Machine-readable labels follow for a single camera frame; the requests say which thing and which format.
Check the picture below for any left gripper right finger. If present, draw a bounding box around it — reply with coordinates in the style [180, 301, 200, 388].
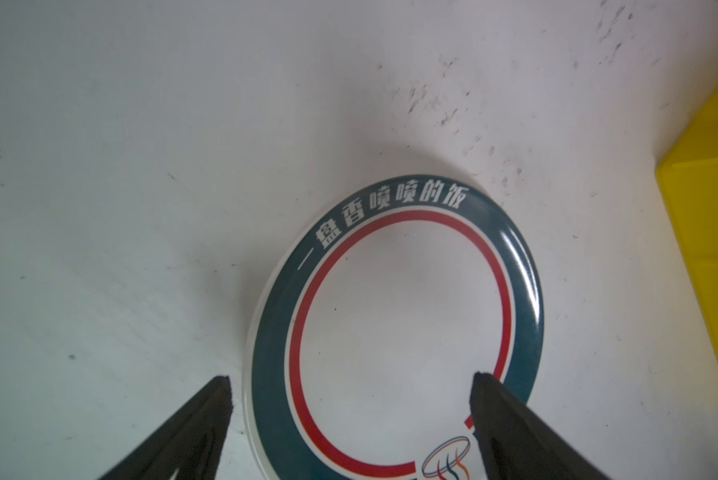
[470, 372, 606, 480]

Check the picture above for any yellow plastic bin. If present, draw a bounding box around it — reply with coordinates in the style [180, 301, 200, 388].
[656, 88, 718, 362]

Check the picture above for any white plate teal red rim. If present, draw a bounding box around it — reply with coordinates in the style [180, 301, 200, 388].
[243, 174, 544, 479]

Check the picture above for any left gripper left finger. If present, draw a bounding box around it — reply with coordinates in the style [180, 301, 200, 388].
[103, 376, 233, 479]

